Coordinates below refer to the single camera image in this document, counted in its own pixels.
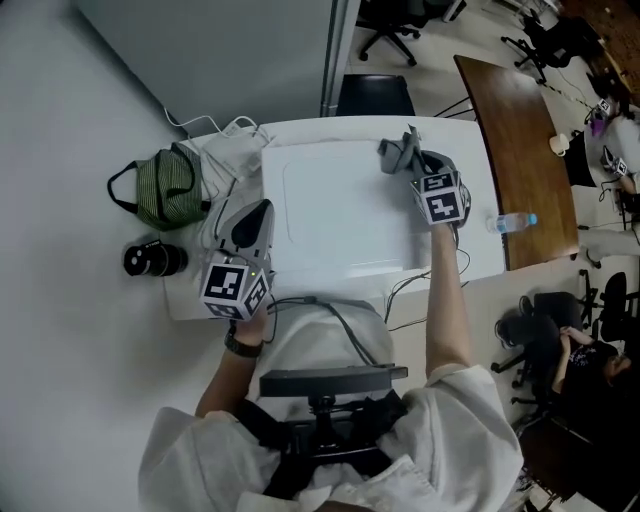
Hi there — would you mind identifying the black chest camera mount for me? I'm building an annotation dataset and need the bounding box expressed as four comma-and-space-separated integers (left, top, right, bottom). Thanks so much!
239, 364, 409, 499

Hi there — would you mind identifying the person's white shirt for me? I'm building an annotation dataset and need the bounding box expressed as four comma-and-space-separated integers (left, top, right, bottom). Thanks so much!
139, 298, 524, 512

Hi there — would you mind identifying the brown wooden table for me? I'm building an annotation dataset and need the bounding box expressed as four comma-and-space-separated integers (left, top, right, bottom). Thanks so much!
453, 54, 581, 272

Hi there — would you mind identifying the black square chair seat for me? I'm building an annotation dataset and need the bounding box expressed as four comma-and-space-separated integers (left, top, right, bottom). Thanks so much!
337, 73, 417, 119

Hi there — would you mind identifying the person's left forearm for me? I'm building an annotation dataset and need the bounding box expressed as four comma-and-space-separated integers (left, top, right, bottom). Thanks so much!
194, 314, 267, 419

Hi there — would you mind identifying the dark wristwatch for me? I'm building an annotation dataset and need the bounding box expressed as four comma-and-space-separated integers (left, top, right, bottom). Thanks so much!
223, 325, 265, 359

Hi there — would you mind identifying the white plastic bag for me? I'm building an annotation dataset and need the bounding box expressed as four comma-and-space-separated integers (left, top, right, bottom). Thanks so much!
189, 137, 264, 251

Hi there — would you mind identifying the grey cloth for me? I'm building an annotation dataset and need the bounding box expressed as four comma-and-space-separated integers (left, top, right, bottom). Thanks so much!
377, 123, 427, 176

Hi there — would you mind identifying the white power cable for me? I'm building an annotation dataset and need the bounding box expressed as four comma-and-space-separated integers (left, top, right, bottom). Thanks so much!
162, 105, 224, 137

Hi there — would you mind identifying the person's right forearm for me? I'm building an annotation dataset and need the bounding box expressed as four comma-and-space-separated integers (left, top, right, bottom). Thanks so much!
424, 219, 474, 386

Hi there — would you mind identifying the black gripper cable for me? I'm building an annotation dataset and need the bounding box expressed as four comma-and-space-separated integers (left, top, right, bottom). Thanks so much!
384, 224, 472, 334

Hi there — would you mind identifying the white power strip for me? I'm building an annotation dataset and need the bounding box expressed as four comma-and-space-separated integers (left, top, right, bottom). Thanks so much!
219, 117, 261, 146

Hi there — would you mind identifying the black office chair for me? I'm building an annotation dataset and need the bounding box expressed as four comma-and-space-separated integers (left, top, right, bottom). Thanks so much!
567, 132, 599, 189
501, 9, 601, 84
579, 269, 629, 341
357, 0, 432, 67

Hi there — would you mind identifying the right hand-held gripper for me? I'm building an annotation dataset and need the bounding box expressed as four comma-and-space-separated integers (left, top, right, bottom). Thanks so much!
409, 149, 472, 227

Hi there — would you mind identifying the clear plastic water bottle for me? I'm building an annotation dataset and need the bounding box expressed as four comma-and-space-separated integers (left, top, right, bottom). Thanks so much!
485, 212, 539, 235

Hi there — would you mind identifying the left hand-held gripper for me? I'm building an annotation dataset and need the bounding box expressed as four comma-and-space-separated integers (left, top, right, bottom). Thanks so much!
199, 198, 277, 321

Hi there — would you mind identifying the green striped bag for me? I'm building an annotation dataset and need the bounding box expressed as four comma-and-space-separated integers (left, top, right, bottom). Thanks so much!
107, 142, 211, 232

